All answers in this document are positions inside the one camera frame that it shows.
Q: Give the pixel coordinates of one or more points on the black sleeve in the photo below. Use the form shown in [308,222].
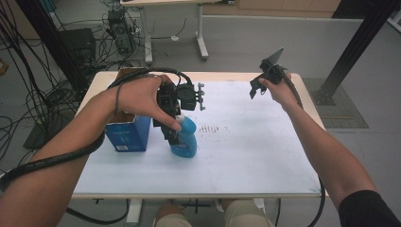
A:
[369,211]

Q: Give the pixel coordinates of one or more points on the grey grid floor mat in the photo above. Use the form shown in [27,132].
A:
[343,110]

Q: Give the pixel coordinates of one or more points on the white-legged desk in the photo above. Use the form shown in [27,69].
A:
[200,31]

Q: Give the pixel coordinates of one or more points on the person's left hand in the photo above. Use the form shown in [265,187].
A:
[138,94]

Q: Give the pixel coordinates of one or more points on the person's leg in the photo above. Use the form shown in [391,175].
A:
[246,214]
[171,217]

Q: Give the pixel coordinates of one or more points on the person's left leg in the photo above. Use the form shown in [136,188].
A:
[171,217]

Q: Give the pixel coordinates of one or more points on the person's right leg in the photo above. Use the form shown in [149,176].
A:
[246,214]

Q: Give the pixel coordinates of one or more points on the white table leg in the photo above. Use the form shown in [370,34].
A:
[135,211]

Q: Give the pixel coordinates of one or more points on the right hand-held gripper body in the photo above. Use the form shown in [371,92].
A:
[273,74]

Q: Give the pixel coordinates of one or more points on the black metal frame post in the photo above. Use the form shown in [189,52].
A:
[53,44]
[356,47]

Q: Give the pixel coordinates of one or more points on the person's right hand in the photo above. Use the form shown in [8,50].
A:
[283,94]

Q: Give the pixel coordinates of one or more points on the blue cardboard box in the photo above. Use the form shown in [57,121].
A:
[130,135]

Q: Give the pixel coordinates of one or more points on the blue plastic bottle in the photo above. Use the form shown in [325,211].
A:
[188,142]

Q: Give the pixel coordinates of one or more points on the black computer tower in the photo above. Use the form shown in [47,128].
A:
[121,30]

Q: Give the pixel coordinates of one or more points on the black equipment box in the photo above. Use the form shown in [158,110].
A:
[78,44]

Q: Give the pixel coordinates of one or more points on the black floor mat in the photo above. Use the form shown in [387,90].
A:
[38,138]

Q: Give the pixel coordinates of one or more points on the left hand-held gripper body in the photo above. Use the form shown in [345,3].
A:
[186,96]

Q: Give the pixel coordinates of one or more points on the white table mat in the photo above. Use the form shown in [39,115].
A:
[246,151]

